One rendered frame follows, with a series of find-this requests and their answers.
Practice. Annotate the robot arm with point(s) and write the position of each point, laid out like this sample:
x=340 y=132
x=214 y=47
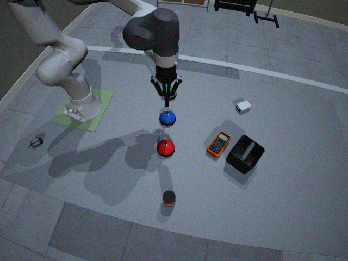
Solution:
x=150 y=28

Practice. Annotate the orange digital multimeter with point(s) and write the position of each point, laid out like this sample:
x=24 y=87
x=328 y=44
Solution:
x=218 y=144

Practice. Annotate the red bell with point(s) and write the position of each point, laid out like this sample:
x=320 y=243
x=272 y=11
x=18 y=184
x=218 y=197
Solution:
x=166 y=148

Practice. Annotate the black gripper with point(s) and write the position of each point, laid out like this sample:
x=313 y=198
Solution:
x=168 y=76

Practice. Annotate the brown jar with black lid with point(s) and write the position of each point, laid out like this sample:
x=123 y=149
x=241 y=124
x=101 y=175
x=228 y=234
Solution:
x=169 y=198

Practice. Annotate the blue bell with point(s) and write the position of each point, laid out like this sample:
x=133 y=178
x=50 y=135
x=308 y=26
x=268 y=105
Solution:
x=167 y=118

